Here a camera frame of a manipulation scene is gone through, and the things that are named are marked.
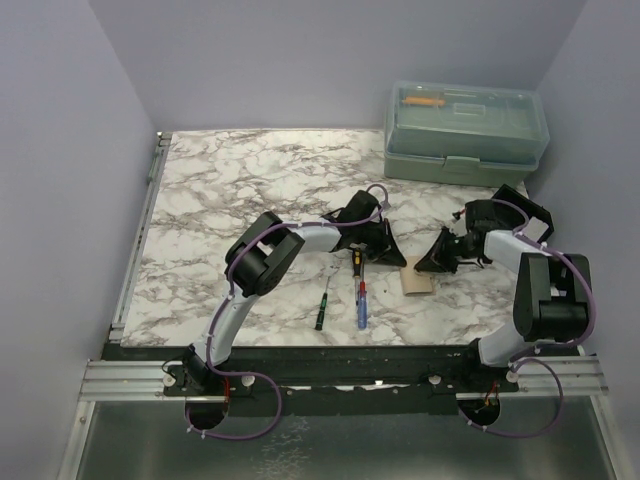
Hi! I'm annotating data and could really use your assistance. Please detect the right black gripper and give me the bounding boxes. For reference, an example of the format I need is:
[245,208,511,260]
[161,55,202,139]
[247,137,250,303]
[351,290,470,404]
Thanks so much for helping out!
[414,227,478,275]

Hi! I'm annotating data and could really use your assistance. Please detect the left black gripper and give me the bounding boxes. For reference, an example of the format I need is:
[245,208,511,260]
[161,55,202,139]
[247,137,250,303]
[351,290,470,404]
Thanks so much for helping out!
[353,219,406,267]

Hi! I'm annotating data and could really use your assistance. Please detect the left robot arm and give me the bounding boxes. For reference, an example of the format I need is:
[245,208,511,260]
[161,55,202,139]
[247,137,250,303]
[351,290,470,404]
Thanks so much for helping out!
[183,189,407,395]

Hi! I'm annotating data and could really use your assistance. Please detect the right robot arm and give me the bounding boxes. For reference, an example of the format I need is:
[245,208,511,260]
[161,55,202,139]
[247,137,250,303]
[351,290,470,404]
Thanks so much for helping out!
[414,198,597,392]

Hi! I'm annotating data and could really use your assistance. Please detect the black card stand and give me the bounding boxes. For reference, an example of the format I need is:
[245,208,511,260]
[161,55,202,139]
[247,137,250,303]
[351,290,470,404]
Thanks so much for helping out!
[492,184,554,243]

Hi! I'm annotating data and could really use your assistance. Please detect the white cards in stand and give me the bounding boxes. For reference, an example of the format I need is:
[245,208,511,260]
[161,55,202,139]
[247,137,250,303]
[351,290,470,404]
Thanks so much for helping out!
[522,217,548,243]

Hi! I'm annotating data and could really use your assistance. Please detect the black yellow screwdriver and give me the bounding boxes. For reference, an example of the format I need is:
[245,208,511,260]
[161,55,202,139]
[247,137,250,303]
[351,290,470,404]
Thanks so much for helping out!
[351,248,363,278]

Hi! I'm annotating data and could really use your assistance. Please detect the blue red screwdriver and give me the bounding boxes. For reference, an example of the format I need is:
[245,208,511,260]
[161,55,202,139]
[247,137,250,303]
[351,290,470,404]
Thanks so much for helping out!
[356,281,368,330]

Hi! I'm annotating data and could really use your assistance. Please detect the small green black screwdriver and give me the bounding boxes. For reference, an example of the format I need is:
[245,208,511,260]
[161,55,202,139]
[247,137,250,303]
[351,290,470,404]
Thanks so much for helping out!
[314,277,331,331]

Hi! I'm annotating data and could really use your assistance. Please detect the translucent green toolbox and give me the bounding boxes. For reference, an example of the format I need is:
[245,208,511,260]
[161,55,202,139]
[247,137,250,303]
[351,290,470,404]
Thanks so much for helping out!
[384,81,550,188]

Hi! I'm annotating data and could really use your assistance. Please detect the orange tool inside toolbox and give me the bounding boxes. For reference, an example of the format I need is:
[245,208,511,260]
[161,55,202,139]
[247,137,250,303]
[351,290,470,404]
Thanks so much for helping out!
[402,96,446,107]

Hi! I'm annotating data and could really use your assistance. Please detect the black front mounting bar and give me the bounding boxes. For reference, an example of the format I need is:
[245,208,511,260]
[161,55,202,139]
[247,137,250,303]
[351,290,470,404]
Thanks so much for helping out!
[93,344,518,425]

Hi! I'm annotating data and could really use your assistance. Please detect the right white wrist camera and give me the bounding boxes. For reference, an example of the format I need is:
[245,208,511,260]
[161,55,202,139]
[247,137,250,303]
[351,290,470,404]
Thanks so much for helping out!
[450,208,467,237]

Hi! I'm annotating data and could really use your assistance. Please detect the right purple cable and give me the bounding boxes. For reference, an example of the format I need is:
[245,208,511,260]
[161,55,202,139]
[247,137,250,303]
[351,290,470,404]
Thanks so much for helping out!
[464,197,599,437]

